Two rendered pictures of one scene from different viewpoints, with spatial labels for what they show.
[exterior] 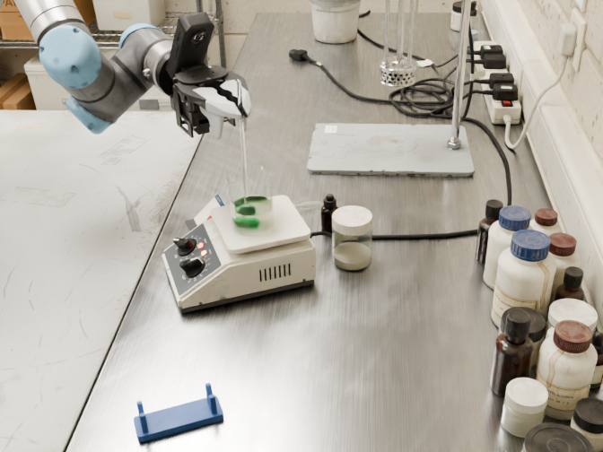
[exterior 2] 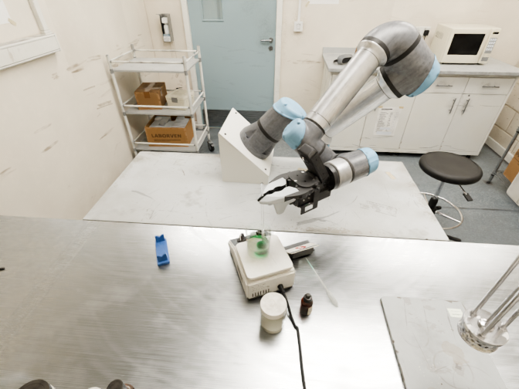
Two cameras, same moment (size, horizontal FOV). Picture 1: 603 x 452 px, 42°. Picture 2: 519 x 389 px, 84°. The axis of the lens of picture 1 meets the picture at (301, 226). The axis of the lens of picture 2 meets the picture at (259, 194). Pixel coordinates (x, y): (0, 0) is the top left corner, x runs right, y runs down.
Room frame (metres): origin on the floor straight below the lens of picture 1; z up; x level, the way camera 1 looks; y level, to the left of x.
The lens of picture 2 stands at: (0.93, -0.43, 1.56)
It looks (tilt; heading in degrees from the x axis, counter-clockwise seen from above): 37 degrees down; 89
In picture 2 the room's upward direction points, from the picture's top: straight up
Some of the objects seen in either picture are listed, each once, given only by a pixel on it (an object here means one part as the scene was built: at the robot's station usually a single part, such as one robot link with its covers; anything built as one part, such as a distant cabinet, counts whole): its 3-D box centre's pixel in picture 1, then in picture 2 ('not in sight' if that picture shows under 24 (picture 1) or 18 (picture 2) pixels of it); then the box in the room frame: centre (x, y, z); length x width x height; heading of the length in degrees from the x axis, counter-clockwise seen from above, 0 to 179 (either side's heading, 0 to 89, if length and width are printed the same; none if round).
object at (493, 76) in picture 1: (496, 81); not in sight; (1.53, -0.42, 0.95); 0.07 x 0.04 x 0.02; 84
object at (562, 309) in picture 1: (569, 333); not in sight; (0.75, -0.33, 0.93); 0.06 x 0.06 x 0.07
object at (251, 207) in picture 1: (252, 201); (259, 241); (0.94, 0.07, 1.03); 0.07 x 0.06 x 0.08; 160
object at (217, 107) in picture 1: (217, 118); (271, 196); (0.96, 0.11, 1.14); 0.09 x 0.03 x 0.06; 30
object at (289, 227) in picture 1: (259, 222); (263, 255); (0.95, 0.06, 0.98); 0.12 x 0.12 x 0.01; 18
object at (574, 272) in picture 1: (569, 299); not in sight; (0.80, -0.34, 0.94); 0.04 x 0.04 x 0.09
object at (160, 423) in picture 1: (177, 410); (161, 248); (0.65, 0.15, 0.92); 0.10 x 0.03 x 0.04; 109
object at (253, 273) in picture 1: (244, 252); (259, 259); (0.94, 0.08, 0.94); 0.22 x 0.13 x 0.08; 108
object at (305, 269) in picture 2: not in sight; (308, 267); (1.07, 0.08, 0.91); 0.06 x 0.06 x 0.02
